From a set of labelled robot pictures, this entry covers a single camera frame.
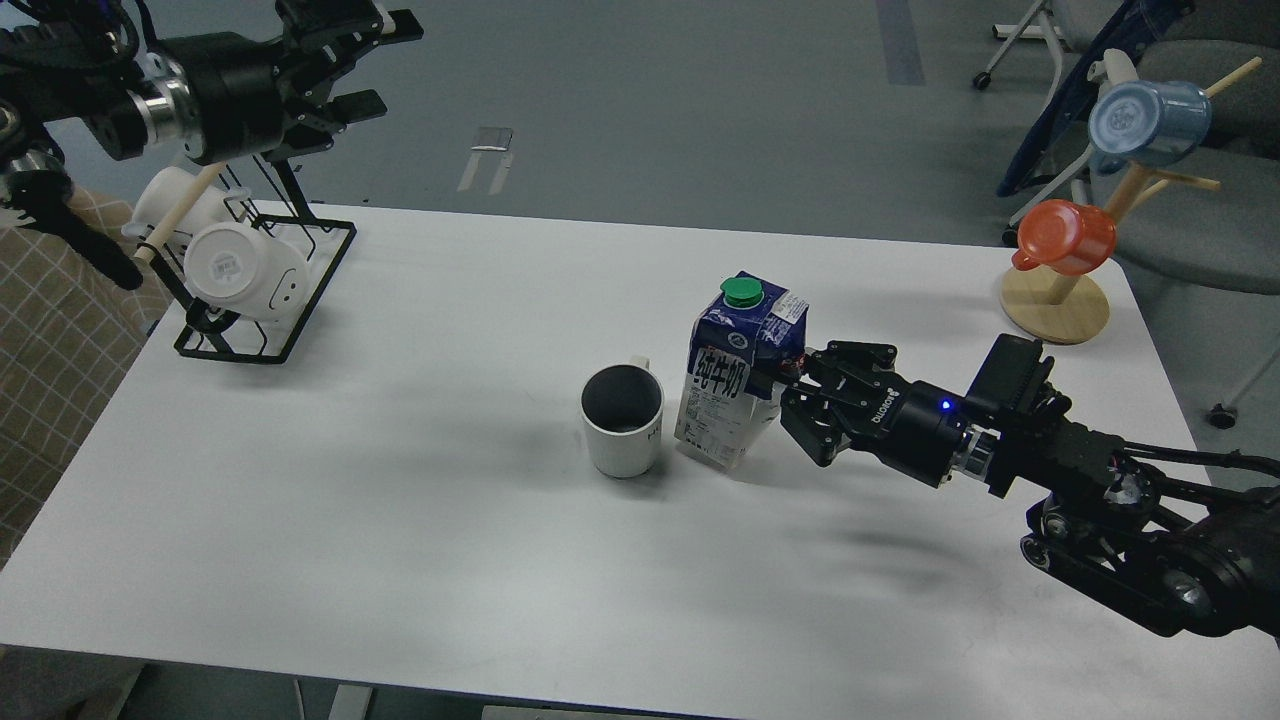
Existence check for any white cup behind rack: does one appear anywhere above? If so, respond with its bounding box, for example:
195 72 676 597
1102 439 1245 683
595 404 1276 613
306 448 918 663
122 167 244 245

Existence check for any white chair base with casters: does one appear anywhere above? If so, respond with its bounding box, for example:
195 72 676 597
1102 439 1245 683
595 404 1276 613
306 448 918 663
970 1 1068 110

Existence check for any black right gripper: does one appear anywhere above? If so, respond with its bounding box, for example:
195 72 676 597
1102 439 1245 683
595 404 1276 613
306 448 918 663
746 341 968 488

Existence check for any blue white milk carton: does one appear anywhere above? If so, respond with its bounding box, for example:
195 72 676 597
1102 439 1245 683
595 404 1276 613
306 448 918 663
675 272 809 470

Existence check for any blue plastic cup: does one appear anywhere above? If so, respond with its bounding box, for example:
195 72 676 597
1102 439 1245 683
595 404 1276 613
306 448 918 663
1088 79 1213 176

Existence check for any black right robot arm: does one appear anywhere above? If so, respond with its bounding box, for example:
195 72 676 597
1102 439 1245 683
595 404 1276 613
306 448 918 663
751 334 1279 637

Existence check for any black wire cup rack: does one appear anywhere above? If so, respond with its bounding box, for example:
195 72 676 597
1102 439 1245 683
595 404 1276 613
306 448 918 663
124 163 357 365

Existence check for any orange plastic cup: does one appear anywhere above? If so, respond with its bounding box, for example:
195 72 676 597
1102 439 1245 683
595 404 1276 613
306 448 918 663
1012 199 1117 277

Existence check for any beige checkered cloth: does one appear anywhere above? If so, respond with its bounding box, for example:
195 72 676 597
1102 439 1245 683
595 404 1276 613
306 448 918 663
1 228 172 559

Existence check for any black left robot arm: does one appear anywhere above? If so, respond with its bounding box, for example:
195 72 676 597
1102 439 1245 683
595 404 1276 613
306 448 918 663
1 1 424 291

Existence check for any wooden mug tree stand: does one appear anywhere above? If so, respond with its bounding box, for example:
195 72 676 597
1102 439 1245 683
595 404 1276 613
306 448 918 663
1000 51 1265 345

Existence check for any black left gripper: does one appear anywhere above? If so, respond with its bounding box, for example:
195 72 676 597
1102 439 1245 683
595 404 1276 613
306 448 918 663
160 1 425 165

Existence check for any white ribbed ceramic mug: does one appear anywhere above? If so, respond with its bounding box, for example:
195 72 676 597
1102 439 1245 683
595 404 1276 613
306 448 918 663
579 356 666 479

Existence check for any white cup on rack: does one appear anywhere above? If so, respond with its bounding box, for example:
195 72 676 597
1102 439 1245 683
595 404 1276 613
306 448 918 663
183 222 311 322

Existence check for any grey office chair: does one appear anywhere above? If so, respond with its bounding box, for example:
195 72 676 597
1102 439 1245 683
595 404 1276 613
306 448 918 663
997 1 1277 296

